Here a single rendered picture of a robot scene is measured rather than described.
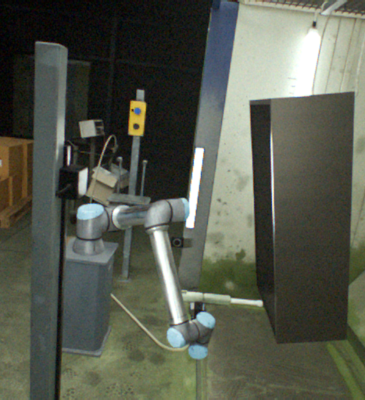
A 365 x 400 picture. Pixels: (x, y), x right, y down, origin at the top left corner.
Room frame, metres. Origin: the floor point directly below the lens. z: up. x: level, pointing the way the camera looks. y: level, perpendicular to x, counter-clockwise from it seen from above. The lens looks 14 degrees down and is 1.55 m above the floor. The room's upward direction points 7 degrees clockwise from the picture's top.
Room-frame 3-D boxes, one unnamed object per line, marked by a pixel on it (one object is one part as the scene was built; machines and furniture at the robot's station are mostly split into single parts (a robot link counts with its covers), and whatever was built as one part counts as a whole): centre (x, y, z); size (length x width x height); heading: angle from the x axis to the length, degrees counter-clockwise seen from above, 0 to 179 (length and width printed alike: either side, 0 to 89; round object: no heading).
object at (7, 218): (4.28, 2.39, 0.07); 1.20 x 0.80 x 0.14; 7
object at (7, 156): (4.26, 2.25, 0.69); 0.38 x 0.29 x 0.36; 2
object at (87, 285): (2.02, 0.55, 0.32); 0.31 x 0.31 x 0.64; 0
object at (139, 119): (2.84, 0.44, 1.42); 0.12 x 0.06 x 0.26; 90
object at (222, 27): (2.75, -0.12, 1.14); 0.18 x 0.18 x 2.29; 0
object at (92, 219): (2.02, 0.54, 0.83); 0.17 x 0.15 x 0.18; 132
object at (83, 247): (2.02, 0.55, 0.69); 0.19 x 0.19 x 0.10
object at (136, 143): (2.90, 0.44, 0.82); 0.06 x 0.06 x 1.64; 0
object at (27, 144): (4.67, 2.24, 0.69); 0.38 x 0.29 x 0.36; 5
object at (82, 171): (0.79, 0.28, 1.35); 0.09 x 0.07 x 0.07; 90
